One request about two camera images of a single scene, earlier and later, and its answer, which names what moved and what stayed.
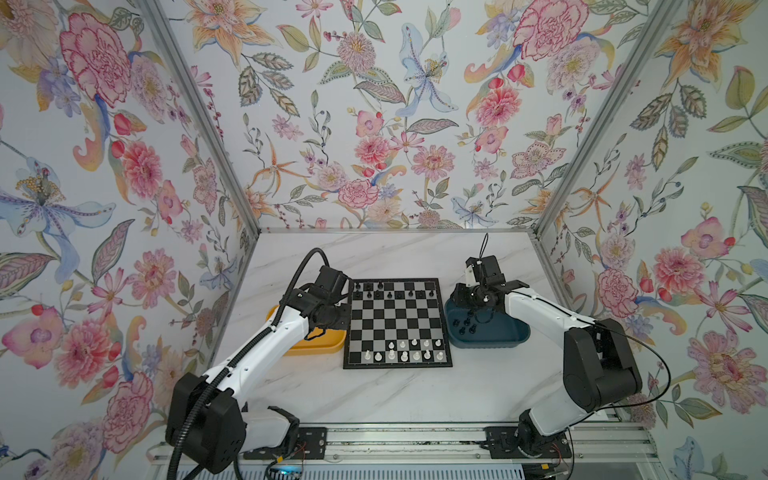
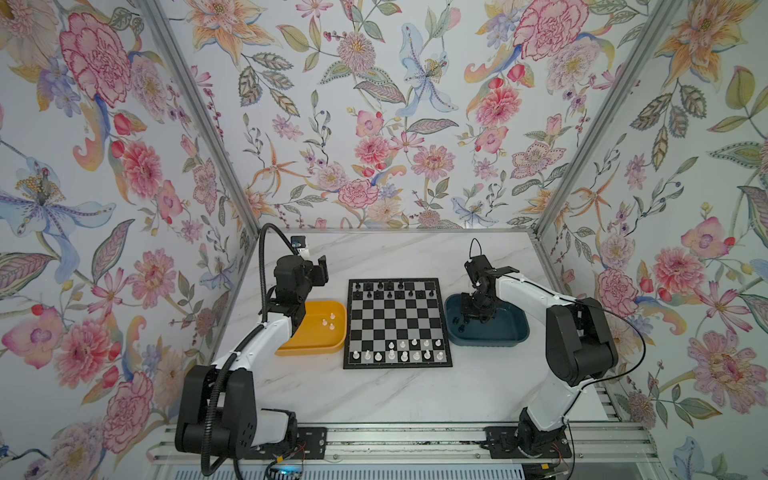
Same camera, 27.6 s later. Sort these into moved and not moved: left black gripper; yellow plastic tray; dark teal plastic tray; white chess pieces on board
Moved: left black gripper
Not moved: yellow plastic tray; white chess pieces on board; dark teal plastic tray
